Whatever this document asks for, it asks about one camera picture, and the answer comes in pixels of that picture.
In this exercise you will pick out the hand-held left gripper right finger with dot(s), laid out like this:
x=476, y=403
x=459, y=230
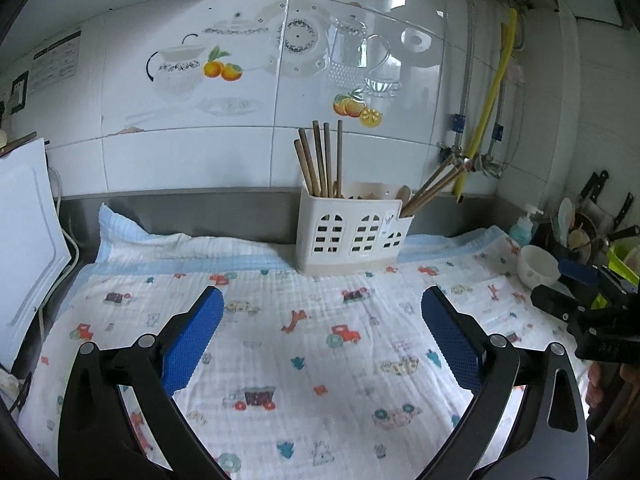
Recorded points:
x=452, y=345

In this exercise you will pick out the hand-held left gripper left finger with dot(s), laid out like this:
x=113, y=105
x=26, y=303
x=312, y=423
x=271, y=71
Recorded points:
x=195, y=340

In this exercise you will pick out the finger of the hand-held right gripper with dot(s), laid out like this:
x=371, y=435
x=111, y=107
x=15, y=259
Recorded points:
x=555, y=302
x=577, y=272

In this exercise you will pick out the white plastic utensil holder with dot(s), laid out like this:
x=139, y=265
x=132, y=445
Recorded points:
x=345, y=245

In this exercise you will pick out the person's right hand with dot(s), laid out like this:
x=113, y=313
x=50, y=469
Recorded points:
x=596, y=385

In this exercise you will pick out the white bowl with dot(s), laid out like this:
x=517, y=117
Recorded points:
x=537, y=267

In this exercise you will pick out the green plastic rack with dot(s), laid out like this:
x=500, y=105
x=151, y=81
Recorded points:
x=625, y=260

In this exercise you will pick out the white spatula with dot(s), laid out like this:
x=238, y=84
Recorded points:
x=566, y=220

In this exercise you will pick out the blue soap bottle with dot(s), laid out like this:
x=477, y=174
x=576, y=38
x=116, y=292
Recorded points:
x=522, y=232

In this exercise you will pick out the printed white cloth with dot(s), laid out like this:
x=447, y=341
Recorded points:
x=300, y=360

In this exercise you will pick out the metal pipe valve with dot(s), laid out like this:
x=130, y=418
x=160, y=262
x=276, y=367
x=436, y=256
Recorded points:
x=480, y=162

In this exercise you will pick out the wooden spoon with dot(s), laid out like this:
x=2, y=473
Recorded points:
x=404, y=195

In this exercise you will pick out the blue pipe clip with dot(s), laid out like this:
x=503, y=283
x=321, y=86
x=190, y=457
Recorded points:
x=457, y=123
x=497, y=131

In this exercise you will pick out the white cutting board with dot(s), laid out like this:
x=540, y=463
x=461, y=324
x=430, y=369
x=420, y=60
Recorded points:
x=25, y=260

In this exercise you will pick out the metal flexible pipe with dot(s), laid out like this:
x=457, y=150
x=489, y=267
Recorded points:
x=469, y=60

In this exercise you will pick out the wall socket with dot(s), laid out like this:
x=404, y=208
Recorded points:
x=19, y=92

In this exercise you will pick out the wall label sheet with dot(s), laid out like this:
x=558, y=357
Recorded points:
x=55, y=60

